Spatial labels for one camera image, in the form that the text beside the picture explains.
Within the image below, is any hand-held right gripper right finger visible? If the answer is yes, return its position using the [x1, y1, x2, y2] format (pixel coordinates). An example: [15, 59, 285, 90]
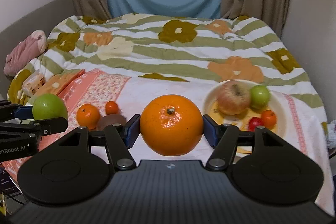
[203, 114, 286, 170]

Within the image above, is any tissue pack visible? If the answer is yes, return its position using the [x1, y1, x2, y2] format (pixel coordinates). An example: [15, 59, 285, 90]
[21, 69, 46, 97]

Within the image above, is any red yellow apple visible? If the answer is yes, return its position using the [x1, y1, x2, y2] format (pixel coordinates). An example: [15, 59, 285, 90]
[217, 81, 251, 115]

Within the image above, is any white crumpled plastic bag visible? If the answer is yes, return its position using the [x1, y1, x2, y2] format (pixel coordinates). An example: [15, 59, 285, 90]
[325, 120, 336, 149]

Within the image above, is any pink plush pillow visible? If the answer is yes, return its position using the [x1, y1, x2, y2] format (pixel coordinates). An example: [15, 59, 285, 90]
[3, 30, 48, 76]

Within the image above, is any grey upholstered headboard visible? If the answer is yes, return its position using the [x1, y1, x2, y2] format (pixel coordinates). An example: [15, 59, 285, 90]
[0, 0, 76, 98]

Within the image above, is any brown kiwi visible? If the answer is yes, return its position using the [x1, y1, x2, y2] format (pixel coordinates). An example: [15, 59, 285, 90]
[97, 114, 127, 131]

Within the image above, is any large orange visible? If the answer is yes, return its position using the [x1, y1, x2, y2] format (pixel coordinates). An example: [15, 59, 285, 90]
[139, 94, 204, 157]
[76, 104, 101, 130]

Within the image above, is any small tangerine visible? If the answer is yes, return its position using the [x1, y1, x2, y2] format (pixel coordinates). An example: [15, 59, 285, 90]
[261, 110, 277, 128]
[105, 101, 118, 115]

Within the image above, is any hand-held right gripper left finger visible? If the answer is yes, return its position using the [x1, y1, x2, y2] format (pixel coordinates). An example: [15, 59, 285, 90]
[56, 114, 141, 170]

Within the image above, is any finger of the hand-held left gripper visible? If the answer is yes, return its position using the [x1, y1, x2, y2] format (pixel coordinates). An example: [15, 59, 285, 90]
[0, 100, 33, 122]
[0, 117, 69, 139]

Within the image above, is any green apple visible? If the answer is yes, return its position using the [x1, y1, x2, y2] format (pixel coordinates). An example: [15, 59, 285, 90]
[32, 93, 69, 122]
[249, 85, 271, 109]

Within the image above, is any red cherry tomato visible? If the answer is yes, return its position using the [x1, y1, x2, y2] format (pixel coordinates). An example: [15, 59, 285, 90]
[248, 117, 264, 132]

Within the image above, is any cream bowl with bear print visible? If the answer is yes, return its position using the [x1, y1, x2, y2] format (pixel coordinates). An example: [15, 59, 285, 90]
[203, 80, 289, 155]

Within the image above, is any pink floral table cloth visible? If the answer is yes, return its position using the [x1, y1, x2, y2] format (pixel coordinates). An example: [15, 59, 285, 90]
[0, 68, 336, 216]

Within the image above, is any striped floral blanket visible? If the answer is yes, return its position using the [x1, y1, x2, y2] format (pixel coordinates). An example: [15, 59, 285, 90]
[7, 13, 327, 130]

